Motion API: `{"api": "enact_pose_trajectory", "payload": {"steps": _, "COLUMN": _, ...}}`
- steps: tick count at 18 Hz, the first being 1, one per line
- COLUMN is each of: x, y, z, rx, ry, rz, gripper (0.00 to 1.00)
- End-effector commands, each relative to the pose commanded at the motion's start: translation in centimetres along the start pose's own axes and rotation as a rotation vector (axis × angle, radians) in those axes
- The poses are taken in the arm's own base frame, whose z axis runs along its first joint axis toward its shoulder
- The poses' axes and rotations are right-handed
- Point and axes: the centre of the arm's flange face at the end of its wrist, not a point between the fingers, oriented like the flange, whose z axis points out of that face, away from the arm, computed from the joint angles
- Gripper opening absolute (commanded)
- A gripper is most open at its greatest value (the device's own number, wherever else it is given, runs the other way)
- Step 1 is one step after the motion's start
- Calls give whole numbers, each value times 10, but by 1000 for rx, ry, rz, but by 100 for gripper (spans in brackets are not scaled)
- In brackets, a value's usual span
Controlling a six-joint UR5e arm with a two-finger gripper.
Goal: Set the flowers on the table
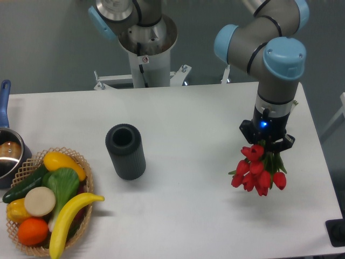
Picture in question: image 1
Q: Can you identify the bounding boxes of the woven wicker basket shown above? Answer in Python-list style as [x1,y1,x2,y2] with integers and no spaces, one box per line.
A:
[6,147,93,257]

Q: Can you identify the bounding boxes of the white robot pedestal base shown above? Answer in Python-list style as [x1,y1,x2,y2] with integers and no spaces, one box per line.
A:
[94,15,192,90]

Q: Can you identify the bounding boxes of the yellow banana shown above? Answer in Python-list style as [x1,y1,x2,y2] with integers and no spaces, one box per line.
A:
[49,193,105,259]

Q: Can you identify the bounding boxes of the white frame at right edge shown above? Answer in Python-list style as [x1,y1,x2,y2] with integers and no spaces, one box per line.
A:
[319,92,344,143]

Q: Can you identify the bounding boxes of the green bok choy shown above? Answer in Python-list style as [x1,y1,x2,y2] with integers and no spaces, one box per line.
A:
[42,167,79,232]

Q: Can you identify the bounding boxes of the orange fruit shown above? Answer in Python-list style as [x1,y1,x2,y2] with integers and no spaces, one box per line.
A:
[17,217,49,246]

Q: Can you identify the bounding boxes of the black device at table edge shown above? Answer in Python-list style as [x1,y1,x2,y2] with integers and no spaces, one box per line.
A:
[325,219,344,247]

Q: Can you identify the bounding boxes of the yellow lemon squash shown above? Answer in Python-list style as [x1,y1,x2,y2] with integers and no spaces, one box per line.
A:
[43,152,86,182]

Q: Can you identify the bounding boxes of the yellow bell pepper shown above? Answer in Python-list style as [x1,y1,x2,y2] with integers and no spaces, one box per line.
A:
[6,198,32,223]

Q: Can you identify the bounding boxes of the blue handled saucepan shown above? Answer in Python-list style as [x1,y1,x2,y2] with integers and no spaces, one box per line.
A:
[1,80,32,189]

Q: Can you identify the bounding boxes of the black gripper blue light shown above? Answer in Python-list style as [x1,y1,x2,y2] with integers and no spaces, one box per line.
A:
[239,108,295,153]

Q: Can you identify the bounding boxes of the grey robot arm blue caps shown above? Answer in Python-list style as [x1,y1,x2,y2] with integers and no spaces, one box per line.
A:
[88,1,309,153]

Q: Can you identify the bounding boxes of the dark green cucumber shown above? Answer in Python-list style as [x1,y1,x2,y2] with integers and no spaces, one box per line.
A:
[2,164,48,203]

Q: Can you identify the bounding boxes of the red tulip bouquet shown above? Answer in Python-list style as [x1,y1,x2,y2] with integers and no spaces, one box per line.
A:
[229,144,287,196]

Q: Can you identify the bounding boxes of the dark grey ribbed vase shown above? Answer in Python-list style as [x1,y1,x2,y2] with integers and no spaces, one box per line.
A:
[105,124,146,180]

